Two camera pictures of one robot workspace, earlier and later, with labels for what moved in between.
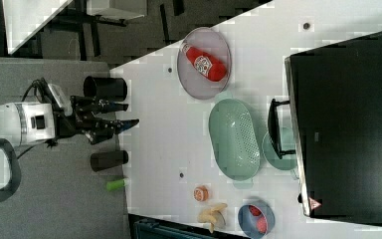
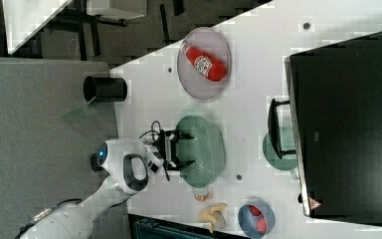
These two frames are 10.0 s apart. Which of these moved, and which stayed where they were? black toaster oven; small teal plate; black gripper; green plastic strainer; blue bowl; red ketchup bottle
Moved: black gripper; green plastic strainer
Stayed: small teal plate; blue bowl; red ketchup bottle; black toaster oven
